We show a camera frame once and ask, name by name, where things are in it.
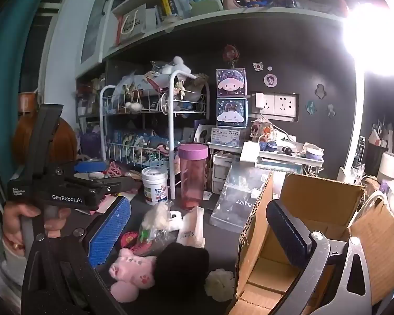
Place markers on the white charger plug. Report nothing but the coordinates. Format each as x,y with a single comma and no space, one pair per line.
260,101

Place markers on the pink tumbler with purple lid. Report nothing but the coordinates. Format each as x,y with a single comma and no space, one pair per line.
192,177

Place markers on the blue printed boxes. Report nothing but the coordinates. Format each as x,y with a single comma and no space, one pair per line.
141,144

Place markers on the white printed tote bag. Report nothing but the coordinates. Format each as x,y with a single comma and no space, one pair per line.
131,23

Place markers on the person's left hand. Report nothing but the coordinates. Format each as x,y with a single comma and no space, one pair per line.
13,226

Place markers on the pale figure sticker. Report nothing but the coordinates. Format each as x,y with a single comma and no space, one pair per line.
330,110

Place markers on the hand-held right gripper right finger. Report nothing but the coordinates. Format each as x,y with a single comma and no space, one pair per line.
289,229

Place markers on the purple bowl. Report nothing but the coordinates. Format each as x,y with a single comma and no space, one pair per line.
314,154

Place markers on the white pompom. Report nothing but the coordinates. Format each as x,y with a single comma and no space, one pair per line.
134,106

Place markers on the white labelled box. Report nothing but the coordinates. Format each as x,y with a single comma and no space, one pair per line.
226,136

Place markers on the clear plastic package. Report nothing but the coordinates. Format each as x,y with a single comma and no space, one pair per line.
239,200

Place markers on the orange-haired figurines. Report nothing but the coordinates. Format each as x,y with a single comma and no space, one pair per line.
264,131

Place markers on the white drawer unit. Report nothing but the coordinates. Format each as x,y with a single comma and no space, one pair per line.
221,170

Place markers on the pink plush toy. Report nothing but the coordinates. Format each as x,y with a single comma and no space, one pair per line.
131,265

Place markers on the pink camera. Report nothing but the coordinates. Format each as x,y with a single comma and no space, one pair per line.
233,0

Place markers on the brown wooden object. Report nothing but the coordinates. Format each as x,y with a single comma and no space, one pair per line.
64,137

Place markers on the glass cabinet door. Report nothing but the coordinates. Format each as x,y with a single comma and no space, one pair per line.
95,23

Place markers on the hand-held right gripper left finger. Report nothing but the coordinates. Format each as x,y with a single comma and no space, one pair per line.
110,226

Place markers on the black fluffy cloth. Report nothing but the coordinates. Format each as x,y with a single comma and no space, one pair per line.
180,269

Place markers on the clear bag with snacks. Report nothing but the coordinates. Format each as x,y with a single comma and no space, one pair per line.
156,218

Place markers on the white wall outlet panel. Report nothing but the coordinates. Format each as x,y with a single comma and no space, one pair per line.
282,103

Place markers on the red round pouch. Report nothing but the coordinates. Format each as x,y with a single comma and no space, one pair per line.
131,239

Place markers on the round face sticker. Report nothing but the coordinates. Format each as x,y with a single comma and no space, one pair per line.
270,80

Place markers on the white wall shelf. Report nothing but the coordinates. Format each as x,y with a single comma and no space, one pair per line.
216,18

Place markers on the white humidifier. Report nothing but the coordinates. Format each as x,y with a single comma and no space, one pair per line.
390,167

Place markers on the red-haired doll charm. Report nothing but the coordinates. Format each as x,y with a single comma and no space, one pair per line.
231,54

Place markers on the teal figure sticker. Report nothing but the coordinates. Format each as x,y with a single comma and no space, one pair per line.
311,108

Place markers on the dark figure sticker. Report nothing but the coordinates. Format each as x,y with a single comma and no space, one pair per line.
320,91

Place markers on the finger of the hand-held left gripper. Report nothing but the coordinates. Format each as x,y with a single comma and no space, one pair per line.
118,183
89,166

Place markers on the bright desk lamp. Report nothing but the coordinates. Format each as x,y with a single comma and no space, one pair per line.
374,36

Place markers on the white-eared character box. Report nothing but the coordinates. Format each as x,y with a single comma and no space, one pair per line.
231,113

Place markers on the white labelled jar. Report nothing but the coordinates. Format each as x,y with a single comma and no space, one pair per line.
155,185

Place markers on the brown cardboard box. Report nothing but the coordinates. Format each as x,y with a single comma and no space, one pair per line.
331,197

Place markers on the small white plush toy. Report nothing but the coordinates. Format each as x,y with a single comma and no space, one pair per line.
176,221

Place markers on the pink-haired character box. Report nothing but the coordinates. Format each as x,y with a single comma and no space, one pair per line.
231,83

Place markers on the white desk riser shelf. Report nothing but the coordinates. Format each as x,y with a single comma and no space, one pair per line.
282,162

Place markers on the white plush flower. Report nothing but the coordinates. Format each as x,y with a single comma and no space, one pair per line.
220,283

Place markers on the black pen holder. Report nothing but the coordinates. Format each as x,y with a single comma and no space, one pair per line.
376,157

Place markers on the white tissue packet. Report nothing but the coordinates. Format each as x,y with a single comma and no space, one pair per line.
192,228

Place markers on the pink hair claw clip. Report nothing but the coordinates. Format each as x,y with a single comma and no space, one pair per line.
113,169

